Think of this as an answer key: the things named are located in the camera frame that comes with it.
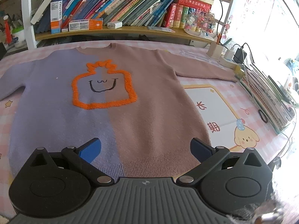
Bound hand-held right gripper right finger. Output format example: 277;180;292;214
176;138;265;185

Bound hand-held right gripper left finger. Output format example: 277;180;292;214
27;138;115;185

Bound purple and tan sweater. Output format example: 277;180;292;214
0;42;238;180

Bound leaning stack of booklets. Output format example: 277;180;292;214
239;63;296;134

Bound white power strip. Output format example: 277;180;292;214
218;54;237;69

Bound wooden pen holder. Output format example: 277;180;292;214
207;42;224;59

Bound white charger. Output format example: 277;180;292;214
225;47;237;60

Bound black power adapter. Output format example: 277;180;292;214
234;48;246;64

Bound white wooden bookshelf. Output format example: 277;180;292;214
21;0;236;49

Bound flat orange white box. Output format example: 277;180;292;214
68;18;104;31

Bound colourful paper decoration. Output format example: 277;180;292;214
184;7;216;38

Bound white jar green lid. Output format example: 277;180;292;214
12;27;27;48

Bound tall orange white box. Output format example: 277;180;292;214
50;0;63;34

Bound row of colourful books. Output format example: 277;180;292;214
34;0;214;34

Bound thick white book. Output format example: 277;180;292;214
30;0;61;25

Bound black hair tie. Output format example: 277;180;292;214
258;109;269;123

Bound black cable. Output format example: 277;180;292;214
217;0;234;45

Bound wall poster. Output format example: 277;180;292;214
220;0;288;59

